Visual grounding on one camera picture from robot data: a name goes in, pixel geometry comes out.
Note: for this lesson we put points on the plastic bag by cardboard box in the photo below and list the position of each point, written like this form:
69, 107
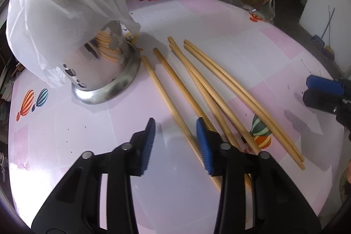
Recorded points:
268, 10

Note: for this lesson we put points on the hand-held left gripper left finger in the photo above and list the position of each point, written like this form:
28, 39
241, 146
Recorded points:
146, 151

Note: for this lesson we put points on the steel utensil holder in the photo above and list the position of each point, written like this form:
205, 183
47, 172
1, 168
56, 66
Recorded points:
109, 77

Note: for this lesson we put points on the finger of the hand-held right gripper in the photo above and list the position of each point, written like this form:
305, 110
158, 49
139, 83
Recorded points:
322, 101
325, 84

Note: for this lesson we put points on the white plastic bag on holder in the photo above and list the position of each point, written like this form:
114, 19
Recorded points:
54, 3

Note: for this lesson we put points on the blue dustpan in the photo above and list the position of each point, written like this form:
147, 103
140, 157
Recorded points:
317, 40

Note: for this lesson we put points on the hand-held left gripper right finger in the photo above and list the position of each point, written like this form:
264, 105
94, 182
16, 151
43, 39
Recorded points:
207, 151

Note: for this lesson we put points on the person's right forearm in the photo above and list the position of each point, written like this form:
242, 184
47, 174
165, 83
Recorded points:
345, 187

